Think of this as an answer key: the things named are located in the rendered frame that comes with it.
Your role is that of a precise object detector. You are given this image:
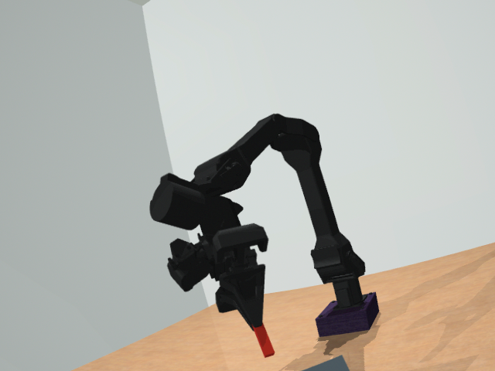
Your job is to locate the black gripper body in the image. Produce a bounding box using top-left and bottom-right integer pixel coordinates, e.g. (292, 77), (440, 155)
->
(204, 221), (269, 313)

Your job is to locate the red square peg with white band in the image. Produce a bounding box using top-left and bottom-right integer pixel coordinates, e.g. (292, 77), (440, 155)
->
(252, 322), (275, 358)

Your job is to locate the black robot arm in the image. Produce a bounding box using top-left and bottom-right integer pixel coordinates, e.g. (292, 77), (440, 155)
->
(149, 113), (367, 311)

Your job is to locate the grey metal panel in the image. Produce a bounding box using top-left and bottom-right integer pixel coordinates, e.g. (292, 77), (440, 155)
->
(301, 355), (350, 371)

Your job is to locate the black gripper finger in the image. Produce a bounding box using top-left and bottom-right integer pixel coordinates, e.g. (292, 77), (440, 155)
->
(219, 264), (265, 328)
(220, 291), (254, 331)

